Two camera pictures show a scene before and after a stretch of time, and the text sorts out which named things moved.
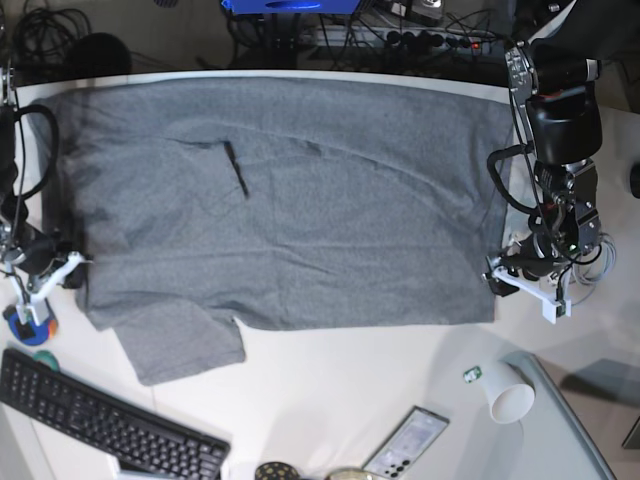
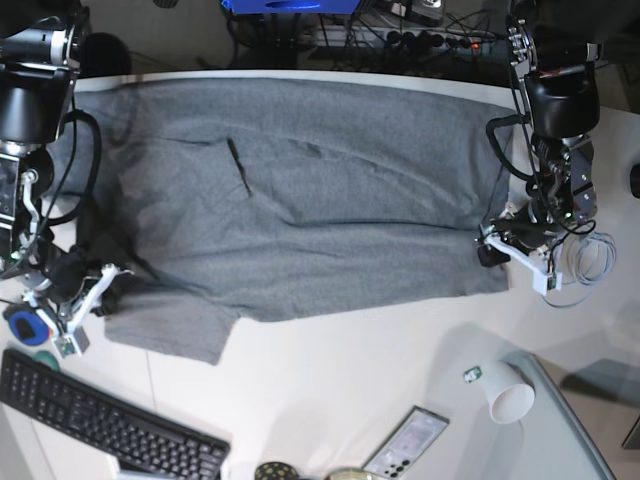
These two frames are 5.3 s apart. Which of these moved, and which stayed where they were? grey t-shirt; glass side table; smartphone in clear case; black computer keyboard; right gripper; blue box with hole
Moved: right gripper; grey t-shirt
Stayed: smartphone in clear case; blue box with hole; black computer keyboard; glass side table
